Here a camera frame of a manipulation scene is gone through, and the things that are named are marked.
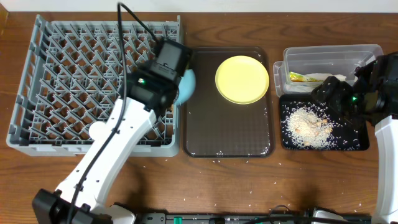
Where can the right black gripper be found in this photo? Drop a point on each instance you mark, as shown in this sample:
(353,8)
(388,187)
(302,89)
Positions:
(342,88)

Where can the green orange snack wrapper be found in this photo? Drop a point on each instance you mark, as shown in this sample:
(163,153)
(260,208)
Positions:
(312,77)

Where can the yellow plate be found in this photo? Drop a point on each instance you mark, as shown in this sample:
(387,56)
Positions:
(242,80)

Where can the light blue bowl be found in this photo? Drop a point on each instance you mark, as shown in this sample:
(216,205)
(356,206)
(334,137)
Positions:
(186,87)

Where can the white cup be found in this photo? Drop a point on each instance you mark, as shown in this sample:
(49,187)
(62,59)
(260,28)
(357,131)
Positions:
(98,131)

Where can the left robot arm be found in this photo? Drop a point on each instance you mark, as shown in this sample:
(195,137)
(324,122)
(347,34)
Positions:
(147,91)

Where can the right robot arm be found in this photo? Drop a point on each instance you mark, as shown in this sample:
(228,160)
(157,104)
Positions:
(372,98)

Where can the grey plastic dishwasher rack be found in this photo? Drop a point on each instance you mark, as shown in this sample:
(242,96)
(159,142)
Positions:
(71,78)

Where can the black rectangular tray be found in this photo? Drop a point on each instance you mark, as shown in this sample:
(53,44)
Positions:
(344,136)

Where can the pile of rice scraps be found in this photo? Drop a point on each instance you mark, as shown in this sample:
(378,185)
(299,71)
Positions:
(307,129)

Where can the clear plastic bin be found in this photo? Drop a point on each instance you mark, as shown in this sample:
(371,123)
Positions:
(333,59)

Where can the dark brown serving tray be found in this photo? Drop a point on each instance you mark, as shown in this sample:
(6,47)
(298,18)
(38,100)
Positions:
(217,128)

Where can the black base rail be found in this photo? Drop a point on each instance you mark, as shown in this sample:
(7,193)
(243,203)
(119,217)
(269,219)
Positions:
(278,214)

